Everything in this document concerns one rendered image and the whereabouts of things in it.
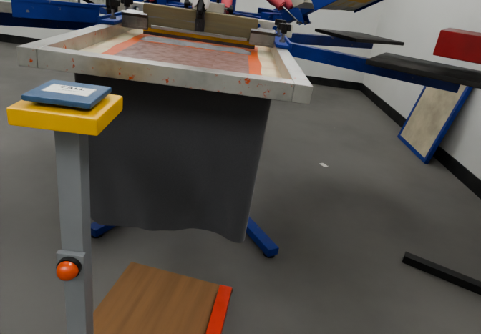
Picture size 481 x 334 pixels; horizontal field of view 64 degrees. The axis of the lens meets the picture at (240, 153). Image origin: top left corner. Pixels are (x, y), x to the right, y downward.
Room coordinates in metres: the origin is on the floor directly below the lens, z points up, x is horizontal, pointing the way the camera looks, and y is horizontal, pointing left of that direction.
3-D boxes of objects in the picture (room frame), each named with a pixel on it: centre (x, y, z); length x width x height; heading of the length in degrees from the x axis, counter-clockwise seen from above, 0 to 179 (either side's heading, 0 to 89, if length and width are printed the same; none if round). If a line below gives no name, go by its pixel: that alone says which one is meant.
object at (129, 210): (0.85, 0.17, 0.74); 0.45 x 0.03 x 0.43; 93
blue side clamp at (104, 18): (1.37, 0.48, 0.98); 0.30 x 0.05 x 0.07; 3
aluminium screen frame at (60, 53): (1.14, 0.19, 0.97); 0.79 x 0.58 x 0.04; 3
